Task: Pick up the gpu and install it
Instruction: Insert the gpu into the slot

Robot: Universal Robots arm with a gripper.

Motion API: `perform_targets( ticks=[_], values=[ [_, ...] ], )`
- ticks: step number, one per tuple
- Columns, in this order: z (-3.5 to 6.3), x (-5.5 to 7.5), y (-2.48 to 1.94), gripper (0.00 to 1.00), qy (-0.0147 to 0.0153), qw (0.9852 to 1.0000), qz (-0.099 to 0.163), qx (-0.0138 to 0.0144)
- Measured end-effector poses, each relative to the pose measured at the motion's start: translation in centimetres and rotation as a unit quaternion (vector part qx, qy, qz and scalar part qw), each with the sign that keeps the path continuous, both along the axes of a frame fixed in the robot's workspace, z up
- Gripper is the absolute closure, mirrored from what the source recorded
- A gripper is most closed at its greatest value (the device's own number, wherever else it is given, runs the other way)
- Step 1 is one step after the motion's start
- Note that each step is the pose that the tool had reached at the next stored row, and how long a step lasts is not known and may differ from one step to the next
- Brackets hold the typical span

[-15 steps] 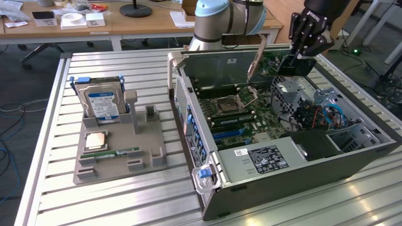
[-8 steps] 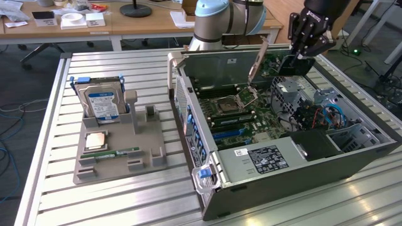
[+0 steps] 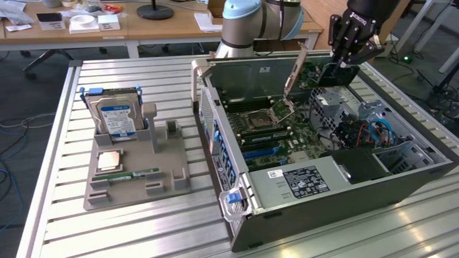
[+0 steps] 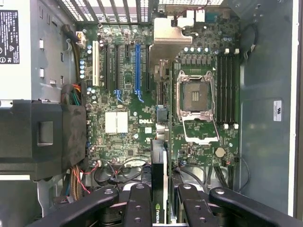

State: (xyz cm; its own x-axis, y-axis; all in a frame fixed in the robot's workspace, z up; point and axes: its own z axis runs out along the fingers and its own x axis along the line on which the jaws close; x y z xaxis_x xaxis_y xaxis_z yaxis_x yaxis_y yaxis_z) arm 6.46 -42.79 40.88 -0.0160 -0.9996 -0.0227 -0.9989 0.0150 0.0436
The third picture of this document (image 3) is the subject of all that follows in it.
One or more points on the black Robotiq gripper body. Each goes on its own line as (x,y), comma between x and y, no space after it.
(368,10)

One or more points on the low-profile graphics card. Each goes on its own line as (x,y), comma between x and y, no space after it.
(336,78)

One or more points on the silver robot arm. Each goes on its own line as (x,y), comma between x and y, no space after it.
(246,27)

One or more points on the small white floor unit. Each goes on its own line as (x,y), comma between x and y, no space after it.
(388,45)

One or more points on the wooden cabinet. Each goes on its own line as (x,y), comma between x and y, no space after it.
(336,6)

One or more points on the device with green light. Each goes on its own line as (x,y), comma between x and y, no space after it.
(405,58)

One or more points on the silver drive cage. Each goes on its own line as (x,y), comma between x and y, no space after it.
(329,104)

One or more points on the black equipment stand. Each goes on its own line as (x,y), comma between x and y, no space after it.
(445,88)

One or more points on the metal socket cover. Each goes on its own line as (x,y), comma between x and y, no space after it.
(282,107)

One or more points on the brown cardboard box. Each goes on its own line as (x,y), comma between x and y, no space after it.
(214,8)

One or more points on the white paper stack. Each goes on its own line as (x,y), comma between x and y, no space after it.
(209,24)

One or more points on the CPU socket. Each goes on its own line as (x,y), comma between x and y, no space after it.
(258,121)

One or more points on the silver disk bay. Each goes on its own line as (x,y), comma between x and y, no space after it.
(404,156)

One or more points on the black plastic shroud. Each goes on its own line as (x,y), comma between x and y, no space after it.
(357,166)

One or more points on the black lamp base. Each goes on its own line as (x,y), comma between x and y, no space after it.
(153,13)

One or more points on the open black PC case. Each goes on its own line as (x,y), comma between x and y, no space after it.
(322,220)

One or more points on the red small item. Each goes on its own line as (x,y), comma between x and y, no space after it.
(112,9)

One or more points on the white cube box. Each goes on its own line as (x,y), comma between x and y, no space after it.
(106,20)

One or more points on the blue case release latch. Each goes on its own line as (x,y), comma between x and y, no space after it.
(232,200)

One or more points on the hard disk in blue carrier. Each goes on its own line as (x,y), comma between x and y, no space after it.
(114,118)

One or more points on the dark small item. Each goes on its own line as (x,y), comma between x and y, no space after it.
(90,8)

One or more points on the flat white box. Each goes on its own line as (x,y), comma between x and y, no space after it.
(84,29)

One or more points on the grey plastic parts rack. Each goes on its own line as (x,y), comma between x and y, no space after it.
(136,161)

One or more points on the white bowl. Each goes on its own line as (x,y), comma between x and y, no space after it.
(76,20)

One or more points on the beige tape roll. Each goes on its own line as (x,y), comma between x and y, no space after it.
(68,2)

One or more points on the green RAM stick bare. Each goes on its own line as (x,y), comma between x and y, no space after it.
(125,174)

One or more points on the silver CPU chip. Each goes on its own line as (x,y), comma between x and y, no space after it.
(109,160)

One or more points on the black and white box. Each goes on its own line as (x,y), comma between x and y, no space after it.
(49,17)

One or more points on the grey cup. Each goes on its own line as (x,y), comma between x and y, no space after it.
(52,3)

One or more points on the black chair base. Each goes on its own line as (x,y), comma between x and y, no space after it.
(46,60)

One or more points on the white paper label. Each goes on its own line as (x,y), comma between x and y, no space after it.
(17,27)

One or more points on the clear plastic bag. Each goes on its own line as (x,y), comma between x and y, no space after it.
(16,12)

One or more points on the white table frame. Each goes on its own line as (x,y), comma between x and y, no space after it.
(428,27)

